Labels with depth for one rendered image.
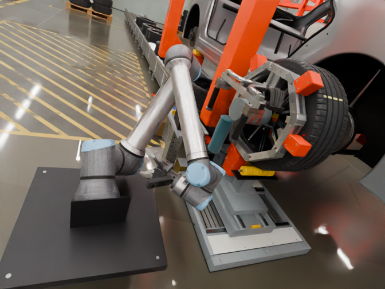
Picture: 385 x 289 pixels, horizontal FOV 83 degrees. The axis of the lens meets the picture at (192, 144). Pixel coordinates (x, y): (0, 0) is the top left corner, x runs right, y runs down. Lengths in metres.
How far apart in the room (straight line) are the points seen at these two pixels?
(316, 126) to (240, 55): 0.70
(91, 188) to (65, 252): 0.25
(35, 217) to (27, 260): 0.19
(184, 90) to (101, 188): 0.55
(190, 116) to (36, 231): 0.78
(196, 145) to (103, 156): 0.43
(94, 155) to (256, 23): 1.20
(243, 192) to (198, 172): 0.92
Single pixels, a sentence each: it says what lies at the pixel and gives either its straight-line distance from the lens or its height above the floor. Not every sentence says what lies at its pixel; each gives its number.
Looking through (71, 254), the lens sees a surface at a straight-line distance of 1.07.
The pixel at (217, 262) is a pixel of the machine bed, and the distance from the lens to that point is 1.44.
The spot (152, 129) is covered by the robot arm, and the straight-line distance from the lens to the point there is 1.14.
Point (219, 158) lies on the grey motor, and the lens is 1.77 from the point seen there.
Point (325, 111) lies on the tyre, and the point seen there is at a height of 1.03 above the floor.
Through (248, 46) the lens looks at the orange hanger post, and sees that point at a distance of 1.59.
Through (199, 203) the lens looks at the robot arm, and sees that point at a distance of 0.98.
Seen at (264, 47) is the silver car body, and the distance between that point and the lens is 4.14.
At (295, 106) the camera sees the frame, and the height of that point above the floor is 1.00.
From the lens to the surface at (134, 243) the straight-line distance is 1.09.
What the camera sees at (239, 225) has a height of 0.17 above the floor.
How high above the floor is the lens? 1.22
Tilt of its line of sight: 30 degrees down
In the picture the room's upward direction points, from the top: 21 degrees clockwise
